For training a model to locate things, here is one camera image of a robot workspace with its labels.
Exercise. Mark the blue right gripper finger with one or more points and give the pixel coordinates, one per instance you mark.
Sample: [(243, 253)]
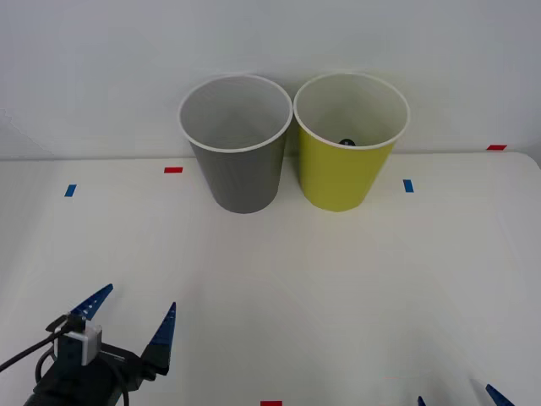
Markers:
[(498, 397), (421, 402)]

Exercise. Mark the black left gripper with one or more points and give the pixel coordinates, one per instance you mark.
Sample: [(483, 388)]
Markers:
[(120, 365)]

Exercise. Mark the silver and black left arm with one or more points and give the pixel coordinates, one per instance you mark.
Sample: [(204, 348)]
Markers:
[(72, 342)]

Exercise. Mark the grey plastic waste bin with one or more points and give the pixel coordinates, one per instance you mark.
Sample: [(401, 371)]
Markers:
[(245, 177)]

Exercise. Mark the yellow-green plastic waste bin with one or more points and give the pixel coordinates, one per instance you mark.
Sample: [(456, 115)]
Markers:
[(342, 177)]

